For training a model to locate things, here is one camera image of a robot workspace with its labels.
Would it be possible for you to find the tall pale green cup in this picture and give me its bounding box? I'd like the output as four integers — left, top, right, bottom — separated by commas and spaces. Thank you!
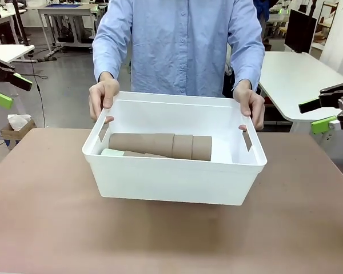
100, 148, 125, 157

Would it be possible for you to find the white plastic basket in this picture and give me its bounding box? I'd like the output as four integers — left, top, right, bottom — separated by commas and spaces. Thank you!
81, 91, 268, 207

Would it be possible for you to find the right forearm in blue sleeve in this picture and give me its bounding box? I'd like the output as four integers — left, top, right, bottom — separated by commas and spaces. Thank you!
93, 37, 132, 84

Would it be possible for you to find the left forearm in blue sleeve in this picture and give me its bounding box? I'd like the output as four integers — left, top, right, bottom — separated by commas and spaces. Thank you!
227, 37, 266, 91

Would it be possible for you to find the person's left hand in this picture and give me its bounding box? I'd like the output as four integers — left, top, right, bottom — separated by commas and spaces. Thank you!
233, 81, 266, 132

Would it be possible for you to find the person's right hand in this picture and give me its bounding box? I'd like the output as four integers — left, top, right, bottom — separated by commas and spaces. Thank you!
88, 78, 121, 125

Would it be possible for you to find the white crumpled tissue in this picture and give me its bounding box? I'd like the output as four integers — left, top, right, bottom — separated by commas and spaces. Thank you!
7, 114, 32, 129

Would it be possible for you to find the white table with rounded corner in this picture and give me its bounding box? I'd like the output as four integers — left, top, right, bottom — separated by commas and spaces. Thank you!
257, 51, 343, 122

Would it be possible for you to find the white side table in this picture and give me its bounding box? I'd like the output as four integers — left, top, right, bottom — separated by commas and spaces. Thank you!
0, 45, 35, 65

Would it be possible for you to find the brown cardboard box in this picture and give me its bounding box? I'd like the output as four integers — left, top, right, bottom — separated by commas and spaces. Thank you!
0, 118, 37, 151

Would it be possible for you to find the black stand pole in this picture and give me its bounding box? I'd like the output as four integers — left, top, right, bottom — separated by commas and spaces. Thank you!
13, 0, 29, 46

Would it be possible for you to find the black flat monitor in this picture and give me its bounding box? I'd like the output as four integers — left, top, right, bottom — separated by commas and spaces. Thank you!
284, 9, 317, 54

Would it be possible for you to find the white background desk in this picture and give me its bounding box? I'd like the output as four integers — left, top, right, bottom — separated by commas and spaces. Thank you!
37, 7, 99, 55

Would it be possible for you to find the person in blue shirt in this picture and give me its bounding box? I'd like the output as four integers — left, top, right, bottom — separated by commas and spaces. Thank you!
91, 0, 266, 99

